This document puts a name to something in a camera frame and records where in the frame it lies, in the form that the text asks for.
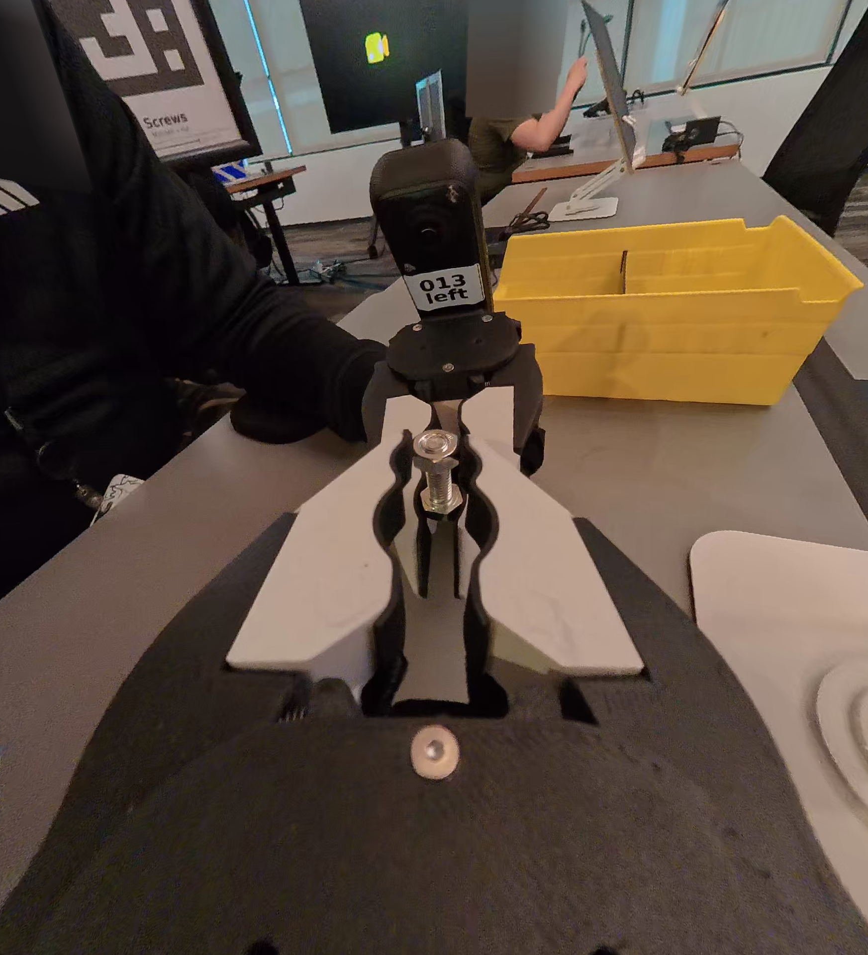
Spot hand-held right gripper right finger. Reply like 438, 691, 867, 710
458, 434, 645, 710

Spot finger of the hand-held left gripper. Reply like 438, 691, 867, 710
452, 386, 518, 599
383, 394, 442, 599

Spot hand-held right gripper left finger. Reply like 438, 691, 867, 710
225, 429, 421, 713

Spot silver hex bolt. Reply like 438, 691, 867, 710
419, 459, 468, 519

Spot person's left forearm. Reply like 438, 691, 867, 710
173, 246, 345, 441

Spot person's left hand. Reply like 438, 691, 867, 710
314, 338, 390, 443

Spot small grey monitor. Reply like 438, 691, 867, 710
413, 69, 447, 144

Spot small wooden side desk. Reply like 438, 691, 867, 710
213, 166, 308, 288

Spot yellow plastic bin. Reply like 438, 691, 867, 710
493, 215, 865, 407

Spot white metal document stand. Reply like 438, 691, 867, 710
689, 530, 868, 955

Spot white patterned key tag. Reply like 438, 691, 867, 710
68, 472, 145, 525

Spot wooden-edged desk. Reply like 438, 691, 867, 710
512, 142, 742, 185

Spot person's black jacket torso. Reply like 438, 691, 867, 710
0, 22, 271, 624

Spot black slanted panel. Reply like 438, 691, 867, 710
762, 0, 868, 234

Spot black wall screen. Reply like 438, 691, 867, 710
299, 0, 472, 137

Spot code poster in black frame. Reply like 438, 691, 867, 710
31, 0, 263, 167

